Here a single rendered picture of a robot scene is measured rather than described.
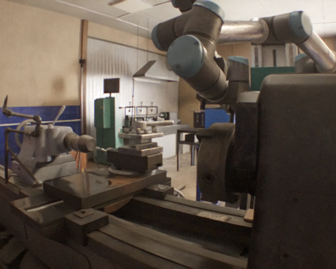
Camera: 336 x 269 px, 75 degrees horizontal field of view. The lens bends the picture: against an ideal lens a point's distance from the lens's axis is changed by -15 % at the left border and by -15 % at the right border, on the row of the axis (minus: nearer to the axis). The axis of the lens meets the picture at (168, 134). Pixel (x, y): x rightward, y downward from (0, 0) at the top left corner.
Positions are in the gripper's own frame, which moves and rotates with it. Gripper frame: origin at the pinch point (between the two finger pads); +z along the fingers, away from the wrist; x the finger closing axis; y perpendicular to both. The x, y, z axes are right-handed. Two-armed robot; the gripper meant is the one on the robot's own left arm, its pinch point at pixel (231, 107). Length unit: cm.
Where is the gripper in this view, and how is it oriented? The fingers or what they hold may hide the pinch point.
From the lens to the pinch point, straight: 84.9
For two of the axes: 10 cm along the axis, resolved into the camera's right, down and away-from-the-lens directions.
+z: 5.3, 2.9, 8.0
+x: 8.2, 0.6, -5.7
